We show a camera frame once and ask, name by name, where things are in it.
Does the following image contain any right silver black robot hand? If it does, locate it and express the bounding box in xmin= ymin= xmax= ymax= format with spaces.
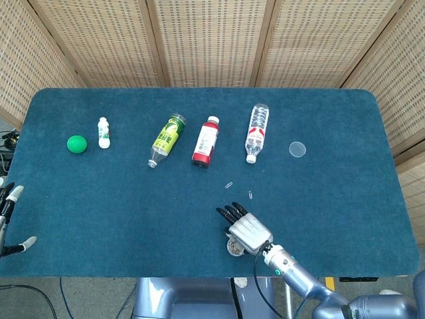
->
xmin=216 ymin=201 xmax=274 ymax=257

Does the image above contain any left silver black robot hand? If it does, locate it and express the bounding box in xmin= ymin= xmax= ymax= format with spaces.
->
xmin=0 ymin=181 xmax=37 ymax=259

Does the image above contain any round paperclip container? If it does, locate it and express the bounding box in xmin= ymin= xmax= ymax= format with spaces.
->
xmin=226 ymin=239 xmax=247 ymax=257

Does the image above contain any clear plastic lid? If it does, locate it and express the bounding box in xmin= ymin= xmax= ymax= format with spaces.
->
xmin=288 ymin=141 xmax=307 ymax=158

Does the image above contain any metal table leg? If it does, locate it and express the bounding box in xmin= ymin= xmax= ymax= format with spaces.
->
xmin=284 ymin=285 xmax=294 ymax=319

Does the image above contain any green ball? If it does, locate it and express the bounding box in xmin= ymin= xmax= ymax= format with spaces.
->
xmin=66 ymin=134 xmax=88 ymax=154

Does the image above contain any blue-grey robot torso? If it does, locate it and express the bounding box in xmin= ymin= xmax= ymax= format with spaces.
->
xmin=131 ymin=277 xmax=278 ymax=319

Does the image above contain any clear water bottle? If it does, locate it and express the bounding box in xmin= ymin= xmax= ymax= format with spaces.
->
xmin=244 ymin=103 xmax=270 ymax=164

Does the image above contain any red drink bottle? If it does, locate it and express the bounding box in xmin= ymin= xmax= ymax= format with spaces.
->
xmin=191 ymin=115 xmax=222 ymax=169

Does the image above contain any small white drink bottle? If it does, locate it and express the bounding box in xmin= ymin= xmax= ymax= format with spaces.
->
xmin=97 ymin=116 xmax=112 ymax=150

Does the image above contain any blue table mat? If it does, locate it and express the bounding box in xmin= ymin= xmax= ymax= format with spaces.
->
xmin=0 ymin=86 xmax=421 ymax=278

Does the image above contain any green yellow label bottle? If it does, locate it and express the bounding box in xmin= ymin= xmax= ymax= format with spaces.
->
xmin=147 ymin=112 xmax=187 ymax=169

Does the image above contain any woven wooden folding screen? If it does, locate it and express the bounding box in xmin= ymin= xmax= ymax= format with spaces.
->
xmin=0 ymin=0 xmax=425 ymax=247

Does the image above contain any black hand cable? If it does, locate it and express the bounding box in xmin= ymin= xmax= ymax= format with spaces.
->
xmin=253 ymin=241 xmax=287 ymax=319

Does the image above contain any black cable bundle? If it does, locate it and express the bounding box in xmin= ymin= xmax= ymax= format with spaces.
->
xmin=0 ymin=129 xmax=21 ymax=177

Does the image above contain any black torso cable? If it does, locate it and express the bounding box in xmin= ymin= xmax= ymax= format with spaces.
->
xmin=230 ymin=278 xmax=242 ymax=319

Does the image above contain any blue floor cable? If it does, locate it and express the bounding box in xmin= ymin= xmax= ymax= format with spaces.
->
xmin=294 ymin=298 xmax=307 ymax=319
xmin=58 ymin=277 xmax=73 ymax=319

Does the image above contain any black floor cable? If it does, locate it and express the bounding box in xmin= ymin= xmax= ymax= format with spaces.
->
xmin=0 ymin=284 xmax=59 ymax=319

